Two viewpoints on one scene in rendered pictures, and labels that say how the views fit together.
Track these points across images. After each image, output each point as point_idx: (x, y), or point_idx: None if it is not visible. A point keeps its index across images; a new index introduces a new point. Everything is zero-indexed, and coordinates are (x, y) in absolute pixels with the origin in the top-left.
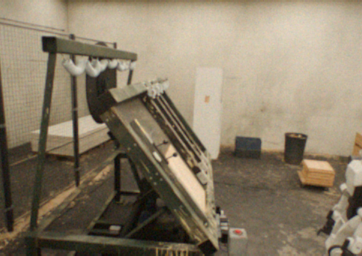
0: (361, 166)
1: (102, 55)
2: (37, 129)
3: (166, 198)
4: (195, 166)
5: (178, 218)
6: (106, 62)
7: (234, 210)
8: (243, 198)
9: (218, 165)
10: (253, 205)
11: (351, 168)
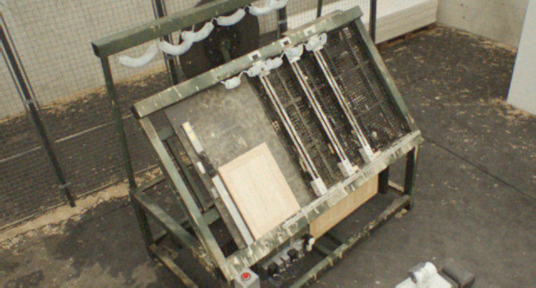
0: (406, 285)
1: (201, 19)
2: (308, 4)
3: (187, 214)
4: (308, 172)
5: (198, 236)
6: (209, 26)
7: (450, 233)
8: (495, 219)
9: (535, 137)
10: (496, 238)
11: (408, 278)
